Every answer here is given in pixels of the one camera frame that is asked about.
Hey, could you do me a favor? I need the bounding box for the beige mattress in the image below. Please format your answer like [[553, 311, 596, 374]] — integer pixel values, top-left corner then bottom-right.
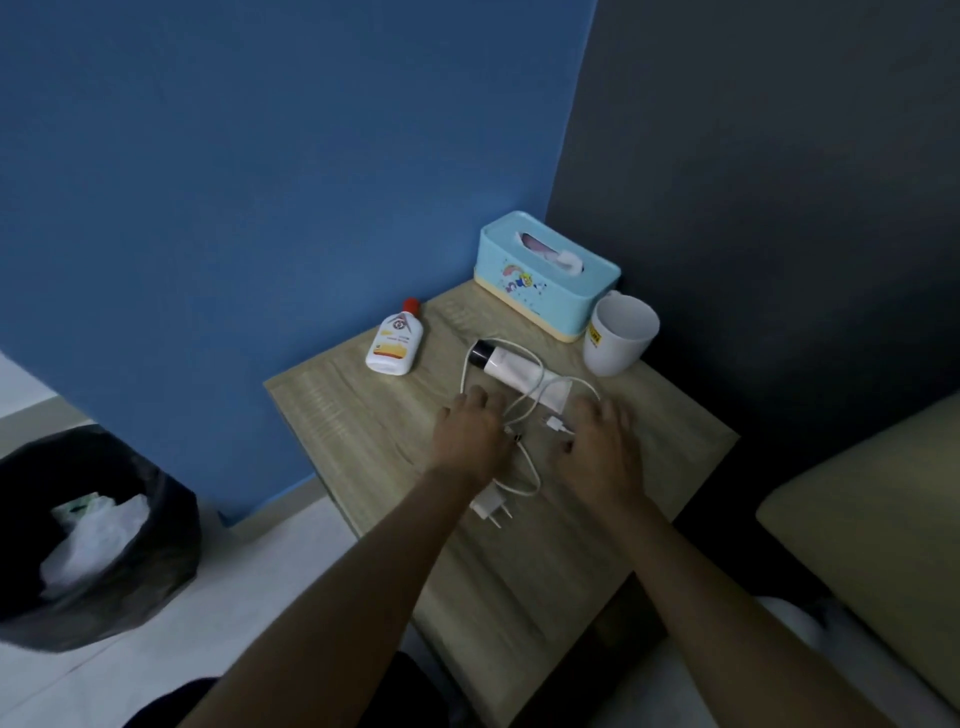
[[755, 393, 960, 710]]

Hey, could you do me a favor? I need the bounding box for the person's left hand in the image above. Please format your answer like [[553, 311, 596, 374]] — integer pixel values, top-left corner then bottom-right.
[[431, 385, 520, 481]]

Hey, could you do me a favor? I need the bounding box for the white power adapter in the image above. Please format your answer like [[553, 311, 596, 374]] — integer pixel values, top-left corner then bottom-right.
[[469, 483, 516, 531]]

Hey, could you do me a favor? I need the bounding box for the person's right forearm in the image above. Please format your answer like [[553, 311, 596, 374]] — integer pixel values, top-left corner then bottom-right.
[[596, 496, 897, 728]]

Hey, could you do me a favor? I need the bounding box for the white charging cable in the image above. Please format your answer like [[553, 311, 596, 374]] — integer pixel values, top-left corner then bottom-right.
[[459, 339, 602, 499]]

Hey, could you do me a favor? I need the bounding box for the white bottle with red cap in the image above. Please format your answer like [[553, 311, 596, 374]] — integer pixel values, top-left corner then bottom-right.
[[365, 297, 424, 378]]

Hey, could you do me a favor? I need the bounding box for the person's right hand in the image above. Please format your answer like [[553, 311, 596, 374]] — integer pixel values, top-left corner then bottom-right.
[[552, 396, 651, 513]]

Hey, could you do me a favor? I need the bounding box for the white mug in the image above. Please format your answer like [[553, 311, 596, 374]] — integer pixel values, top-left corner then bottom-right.
[[582, 290, 662, 378]]

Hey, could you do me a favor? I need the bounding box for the black trash bag bin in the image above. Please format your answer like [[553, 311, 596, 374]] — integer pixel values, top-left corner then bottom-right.
[[0, 423, 203, 654]]

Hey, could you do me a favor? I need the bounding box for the person's left forearm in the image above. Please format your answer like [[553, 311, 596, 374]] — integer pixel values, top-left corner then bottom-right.
[[178, 466, 492, 728]]

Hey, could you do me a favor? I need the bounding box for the white tissue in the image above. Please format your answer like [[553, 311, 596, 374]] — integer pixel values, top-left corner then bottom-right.
[[519, 233, 587, 276]]

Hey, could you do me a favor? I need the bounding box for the crumpled white trash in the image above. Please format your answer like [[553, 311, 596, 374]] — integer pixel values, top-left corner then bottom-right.
[[39, 491, 152, 602]]

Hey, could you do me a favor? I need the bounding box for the person's dark clothing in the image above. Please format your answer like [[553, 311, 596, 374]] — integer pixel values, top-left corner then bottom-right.
[[122, 651, 459, 728]]

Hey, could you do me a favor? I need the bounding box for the white tube with black cap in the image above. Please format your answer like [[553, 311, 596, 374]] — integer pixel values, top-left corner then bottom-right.
[[468, 339, 575, 413]]

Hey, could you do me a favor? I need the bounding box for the light blue tissue box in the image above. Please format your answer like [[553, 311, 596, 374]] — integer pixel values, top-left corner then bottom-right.
[[473, 210, 622, 345]]

